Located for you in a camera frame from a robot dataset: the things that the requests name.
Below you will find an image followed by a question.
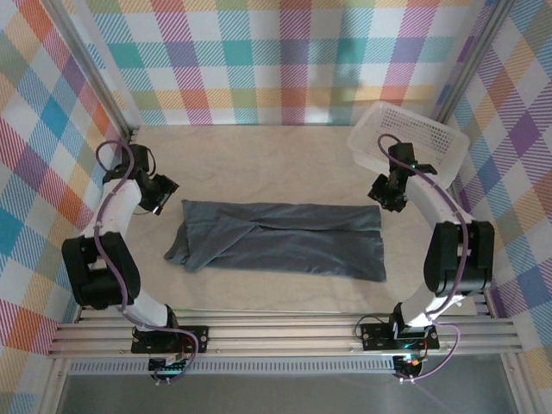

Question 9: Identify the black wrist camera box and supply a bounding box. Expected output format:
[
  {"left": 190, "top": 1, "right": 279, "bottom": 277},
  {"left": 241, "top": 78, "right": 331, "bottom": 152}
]
[
  {"left": 368, "top": 173, "right": 390, "bottom": 204},
  {"left": 150, "top": 174, "right": 180, "bottom": 216}
]

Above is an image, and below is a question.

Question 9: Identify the aluminium frame post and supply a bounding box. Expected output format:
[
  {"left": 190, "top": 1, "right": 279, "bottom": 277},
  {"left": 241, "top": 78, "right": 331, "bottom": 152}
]
[
  {"left": 45, "top": 0, "right": 141, "bottom": 139},
  {"left": 430, "top": 0, "right": 518, "bottom": 124}
]

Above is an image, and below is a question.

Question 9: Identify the grey t-shirt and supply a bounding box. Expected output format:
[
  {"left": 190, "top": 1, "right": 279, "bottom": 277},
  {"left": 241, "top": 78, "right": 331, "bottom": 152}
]
[{"left": 163, "top": 198, "right": 388, "bottom": 285}]

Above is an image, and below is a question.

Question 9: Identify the aluminium side rail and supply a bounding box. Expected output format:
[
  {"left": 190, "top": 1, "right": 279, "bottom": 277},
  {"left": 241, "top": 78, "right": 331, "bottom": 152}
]
[
  {"left": 41, "top": 129, "right": 140, "bottom": 414},
  {"left": 443, "top": 185, "right": 527, "bottom": 414}
]

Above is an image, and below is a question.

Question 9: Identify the green-lit circuit board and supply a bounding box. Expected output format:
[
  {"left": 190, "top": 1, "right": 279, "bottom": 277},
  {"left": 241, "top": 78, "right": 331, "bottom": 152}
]
[
  {"left": 148, "top": 356, "right": 191, "bottom": 377},
  {"left": 394, "top": 354, "right": 424, "bottom": 372}
]

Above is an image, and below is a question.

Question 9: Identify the grey slotted cable duct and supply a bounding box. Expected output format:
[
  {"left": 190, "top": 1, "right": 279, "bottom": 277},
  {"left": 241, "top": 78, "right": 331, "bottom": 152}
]
[{"left": 68, "top": 357, "right": 398, "bottom": 375}]

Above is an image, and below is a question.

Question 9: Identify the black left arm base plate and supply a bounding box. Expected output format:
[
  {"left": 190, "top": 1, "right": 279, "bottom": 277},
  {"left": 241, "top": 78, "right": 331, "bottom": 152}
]
[{"left": 131, "top": 325, "right": 210, "bottom": 354}]

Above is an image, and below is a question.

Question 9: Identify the aluminium rail beam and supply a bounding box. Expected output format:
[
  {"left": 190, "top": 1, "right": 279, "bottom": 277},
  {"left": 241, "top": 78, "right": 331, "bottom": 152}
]
[{"left": 47, "top": 301, "right": 525, "bottom": 359}]

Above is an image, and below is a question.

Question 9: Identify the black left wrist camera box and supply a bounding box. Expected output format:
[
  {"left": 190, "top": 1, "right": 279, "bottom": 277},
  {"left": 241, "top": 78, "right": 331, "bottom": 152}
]
[{"left": 150, "top": 174, "right": 180, "bottom": 216}]

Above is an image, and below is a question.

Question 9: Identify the white perforated plastic basket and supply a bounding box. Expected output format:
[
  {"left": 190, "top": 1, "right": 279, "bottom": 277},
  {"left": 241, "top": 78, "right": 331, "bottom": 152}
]
[{"left": 347, "top": 101, "right": 470, "bottom": 190}]

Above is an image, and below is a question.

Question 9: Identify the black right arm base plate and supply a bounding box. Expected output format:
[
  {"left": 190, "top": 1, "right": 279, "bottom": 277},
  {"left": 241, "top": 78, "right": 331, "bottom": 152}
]
[{"left": 360, "top": 321, "right": 441, "bottom": 351}]

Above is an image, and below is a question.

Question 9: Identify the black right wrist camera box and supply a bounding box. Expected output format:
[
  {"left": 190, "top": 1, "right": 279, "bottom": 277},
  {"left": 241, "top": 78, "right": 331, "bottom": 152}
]
[{"left": 368, "top": 173, "right": 390, "bottom": 204}]

